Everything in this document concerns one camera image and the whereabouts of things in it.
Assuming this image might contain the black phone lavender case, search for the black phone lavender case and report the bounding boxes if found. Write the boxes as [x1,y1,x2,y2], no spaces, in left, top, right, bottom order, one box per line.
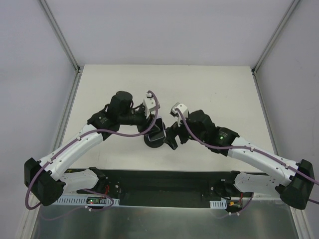
[146,130,165,142]

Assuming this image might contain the black phone stand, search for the black phone stand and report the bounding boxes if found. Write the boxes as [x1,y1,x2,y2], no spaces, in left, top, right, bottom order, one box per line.
[144,136,164,148]

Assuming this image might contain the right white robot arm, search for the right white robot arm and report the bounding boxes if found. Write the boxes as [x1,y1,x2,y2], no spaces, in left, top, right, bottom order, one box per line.
[165,104,318,210]

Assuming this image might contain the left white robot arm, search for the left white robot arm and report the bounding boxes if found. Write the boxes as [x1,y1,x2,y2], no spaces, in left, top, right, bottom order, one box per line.
[24,90,160,210]

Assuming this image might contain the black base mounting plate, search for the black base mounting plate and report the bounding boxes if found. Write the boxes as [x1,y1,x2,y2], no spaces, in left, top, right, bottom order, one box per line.
[76,169,254,207]

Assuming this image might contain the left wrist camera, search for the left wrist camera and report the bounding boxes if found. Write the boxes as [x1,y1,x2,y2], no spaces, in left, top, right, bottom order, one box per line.
[143,93,156,118]

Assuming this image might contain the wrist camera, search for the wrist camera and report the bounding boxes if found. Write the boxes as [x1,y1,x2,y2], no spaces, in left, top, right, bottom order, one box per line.
[143,93,156,118]
[170,102,189,126]

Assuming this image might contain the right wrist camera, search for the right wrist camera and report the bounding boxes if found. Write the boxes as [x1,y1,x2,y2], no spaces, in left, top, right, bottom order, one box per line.
[170,102,189,126]

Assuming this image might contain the right white cable duct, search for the right white cable duct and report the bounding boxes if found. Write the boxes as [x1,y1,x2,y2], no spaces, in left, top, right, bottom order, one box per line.
[209,200,227,210]

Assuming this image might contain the white cable duct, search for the white cable duct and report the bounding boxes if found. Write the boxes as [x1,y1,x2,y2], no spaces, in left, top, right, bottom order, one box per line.
[209,200,227,210]
[53,195,120,207]

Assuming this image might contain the right aluminium frame post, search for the right aluminium frame post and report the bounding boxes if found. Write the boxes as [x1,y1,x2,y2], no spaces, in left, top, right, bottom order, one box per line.
[251,0,302,75]

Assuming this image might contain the aluminium frame post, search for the aluminium frame post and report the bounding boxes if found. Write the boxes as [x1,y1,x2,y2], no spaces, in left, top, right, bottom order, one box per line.
[251,0,302,75]
[37,0,84,74]

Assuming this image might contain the left white cable duct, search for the left white cable duct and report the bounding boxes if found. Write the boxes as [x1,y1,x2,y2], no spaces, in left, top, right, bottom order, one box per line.
[53,195,120,207]

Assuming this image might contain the front aluminium rail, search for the front aluminium rail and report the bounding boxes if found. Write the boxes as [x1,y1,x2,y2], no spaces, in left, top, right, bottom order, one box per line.
[31,174,302,200]

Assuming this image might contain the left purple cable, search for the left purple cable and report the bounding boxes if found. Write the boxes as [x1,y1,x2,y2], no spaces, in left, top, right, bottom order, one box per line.
[24,90,160,220]

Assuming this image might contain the left aluminium frame post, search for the left aluminium frame post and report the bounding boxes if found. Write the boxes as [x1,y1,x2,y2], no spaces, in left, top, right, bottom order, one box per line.
[37,0,84,74]

